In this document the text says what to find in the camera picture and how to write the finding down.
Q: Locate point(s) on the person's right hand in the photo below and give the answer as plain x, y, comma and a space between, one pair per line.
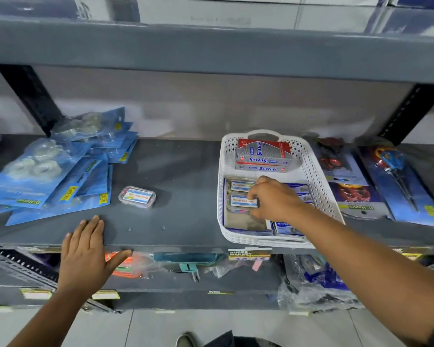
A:
278, 202

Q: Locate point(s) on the person's left hand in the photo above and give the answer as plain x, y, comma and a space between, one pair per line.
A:
83, 263

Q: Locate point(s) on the person's left middle finger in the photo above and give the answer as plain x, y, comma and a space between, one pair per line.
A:
85, 234

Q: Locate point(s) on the person's left thumb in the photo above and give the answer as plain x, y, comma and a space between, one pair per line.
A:
118, 259

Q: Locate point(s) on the person's right thumb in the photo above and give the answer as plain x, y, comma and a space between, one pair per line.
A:
256, 213

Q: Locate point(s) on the person's left little finger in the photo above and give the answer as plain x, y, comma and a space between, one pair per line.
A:
65, 246

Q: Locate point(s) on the clear box with blue label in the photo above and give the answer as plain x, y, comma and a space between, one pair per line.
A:
238, 184
240, 202

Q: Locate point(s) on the person's right forearm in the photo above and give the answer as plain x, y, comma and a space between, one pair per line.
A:
365, 271

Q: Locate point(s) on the person's left forearm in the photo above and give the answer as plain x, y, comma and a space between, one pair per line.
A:
47, 321

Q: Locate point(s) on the orange item in clear packet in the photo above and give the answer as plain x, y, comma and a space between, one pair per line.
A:
130, 267

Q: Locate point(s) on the blue-edged flat packet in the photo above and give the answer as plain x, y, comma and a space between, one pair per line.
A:
244, 224
287, 227

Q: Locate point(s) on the yellow shelf edge label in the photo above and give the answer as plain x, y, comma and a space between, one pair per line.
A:
106, 294
36, 293

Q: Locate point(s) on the yellow and white price label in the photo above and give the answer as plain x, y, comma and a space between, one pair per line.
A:
249, 254

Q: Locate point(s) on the red and grey carton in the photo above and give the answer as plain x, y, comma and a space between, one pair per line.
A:
264, 152
262, 169

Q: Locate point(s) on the clear box with orange label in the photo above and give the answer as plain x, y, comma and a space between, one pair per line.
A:
137, 196

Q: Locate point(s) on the teal tool in clear packet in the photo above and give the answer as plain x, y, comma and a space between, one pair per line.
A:
188, 259

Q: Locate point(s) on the white perforated plastic basket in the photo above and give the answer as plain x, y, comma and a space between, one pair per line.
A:
322, 184

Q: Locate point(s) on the pile of blue tape packets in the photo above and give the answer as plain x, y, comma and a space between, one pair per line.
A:
39, 177

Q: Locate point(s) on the clear bag of blue packets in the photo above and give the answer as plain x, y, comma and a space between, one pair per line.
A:
318, 285

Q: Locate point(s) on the red scissors on grey card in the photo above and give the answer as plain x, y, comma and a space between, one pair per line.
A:
338, 158

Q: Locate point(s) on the red scissors on blue card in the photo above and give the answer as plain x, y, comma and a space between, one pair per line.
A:
358, 198

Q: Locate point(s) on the person's grey shoe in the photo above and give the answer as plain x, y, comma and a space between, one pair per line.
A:
185, 340

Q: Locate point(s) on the person's dark trousers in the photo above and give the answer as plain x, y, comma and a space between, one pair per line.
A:
235, 341

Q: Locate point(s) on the grey metal shelf rack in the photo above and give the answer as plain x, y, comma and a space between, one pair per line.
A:
202, 50

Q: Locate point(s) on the white cardboard box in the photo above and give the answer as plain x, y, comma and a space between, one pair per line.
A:
336, 14
217, 12

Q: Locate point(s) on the blue cardboard box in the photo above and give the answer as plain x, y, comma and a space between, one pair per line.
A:
416, 19
29, 6

